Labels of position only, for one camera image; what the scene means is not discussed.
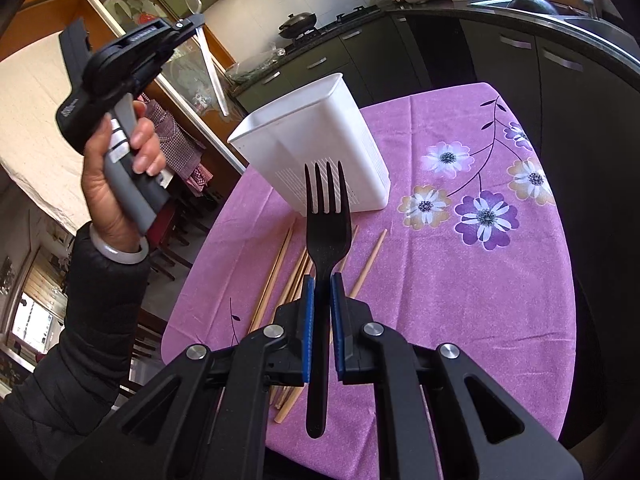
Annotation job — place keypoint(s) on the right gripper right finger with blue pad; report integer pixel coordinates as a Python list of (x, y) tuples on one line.
[(353, 360)]

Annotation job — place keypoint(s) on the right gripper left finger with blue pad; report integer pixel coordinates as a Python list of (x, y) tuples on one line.
[(291, 359)]

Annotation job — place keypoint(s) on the black plastic fork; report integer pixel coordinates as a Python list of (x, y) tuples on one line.
[(328, 239)]

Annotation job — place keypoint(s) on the translucent plastic spoon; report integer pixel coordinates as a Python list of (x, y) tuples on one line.
[(195, 7)]

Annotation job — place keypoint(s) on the white plastic utensil holder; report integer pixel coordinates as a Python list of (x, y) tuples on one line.
[(320, 125)]

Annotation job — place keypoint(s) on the left forearm black sleeve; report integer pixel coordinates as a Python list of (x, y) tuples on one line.
[(75, 385)]

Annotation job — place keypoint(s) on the green kitchen cabinets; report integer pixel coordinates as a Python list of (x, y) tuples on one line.
[(572, 82)]

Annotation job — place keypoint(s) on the person's left hand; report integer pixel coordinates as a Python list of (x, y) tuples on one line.
[(109, 221)]

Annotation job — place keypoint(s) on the white hanging cloth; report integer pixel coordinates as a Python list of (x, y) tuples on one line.
[(33, 152)]

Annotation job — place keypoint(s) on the checked pink apron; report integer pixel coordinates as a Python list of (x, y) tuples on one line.
[(182, 153)]

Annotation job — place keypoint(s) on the purple floral tablecloth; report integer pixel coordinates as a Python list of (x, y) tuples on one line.
[(474, 254)]

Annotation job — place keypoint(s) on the plastic bag on counter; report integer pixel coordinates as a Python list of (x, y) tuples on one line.
[(255, 65)]

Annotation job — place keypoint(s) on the black wok with lid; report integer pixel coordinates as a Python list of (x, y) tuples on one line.
[(297, 24)]

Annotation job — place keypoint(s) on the gas stove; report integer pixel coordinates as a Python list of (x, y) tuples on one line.
[(344, 18)]

